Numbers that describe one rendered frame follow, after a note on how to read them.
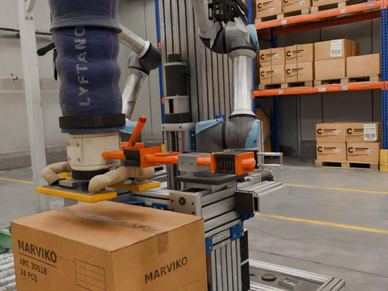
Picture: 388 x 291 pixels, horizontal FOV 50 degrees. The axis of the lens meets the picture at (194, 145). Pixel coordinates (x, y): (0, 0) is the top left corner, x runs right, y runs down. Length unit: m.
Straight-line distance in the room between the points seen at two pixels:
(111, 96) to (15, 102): 10.35
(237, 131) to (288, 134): 8.66
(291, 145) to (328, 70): 2.48
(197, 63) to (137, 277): 1.04
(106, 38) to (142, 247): 0.68
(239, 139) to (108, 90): 0.57
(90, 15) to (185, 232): 0.76
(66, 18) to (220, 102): 0.90
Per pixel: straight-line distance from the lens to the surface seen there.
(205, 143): 1.70
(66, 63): 1.43
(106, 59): 1.43
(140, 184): 1.45
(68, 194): 1.41
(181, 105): 1.93
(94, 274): 1.30
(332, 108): 9.93
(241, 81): 1.75
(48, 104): 12.21
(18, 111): 11.77
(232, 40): 1.82
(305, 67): 8.79
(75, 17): 1.42
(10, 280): 2.30
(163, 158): 1.20
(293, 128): 10.26
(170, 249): 1.36
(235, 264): 2.24
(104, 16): 1.44
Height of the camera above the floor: 1.32
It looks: 5 degrees down
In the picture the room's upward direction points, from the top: 3 degrees counter-clockwise
